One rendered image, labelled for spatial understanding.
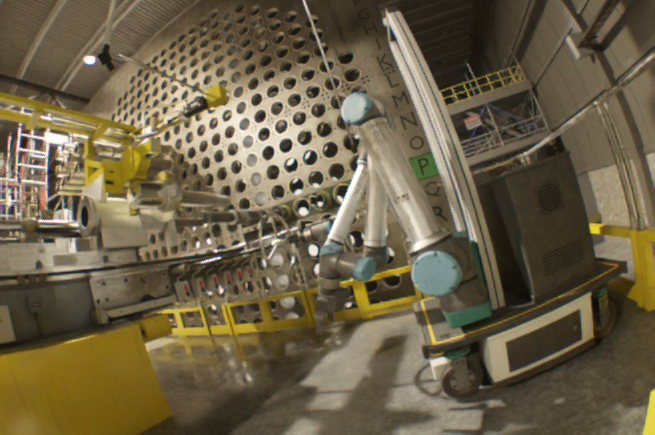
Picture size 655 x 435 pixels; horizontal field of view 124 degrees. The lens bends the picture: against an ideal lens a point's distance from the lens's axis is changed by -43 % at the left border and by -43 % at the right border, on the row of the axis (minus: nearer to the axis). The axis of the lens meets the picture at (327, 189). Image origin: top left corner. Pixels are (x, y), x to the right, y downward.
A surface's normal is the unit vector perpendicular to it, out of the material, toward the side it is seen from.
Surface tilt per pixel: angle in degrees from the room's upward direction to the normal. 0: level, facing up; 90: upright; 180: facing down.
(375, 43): 90
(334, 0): 90
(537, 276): 90
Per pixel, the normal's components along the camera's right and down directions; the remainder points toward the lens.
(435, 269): -0.55, 0.10
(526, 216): -0.22, -0.11
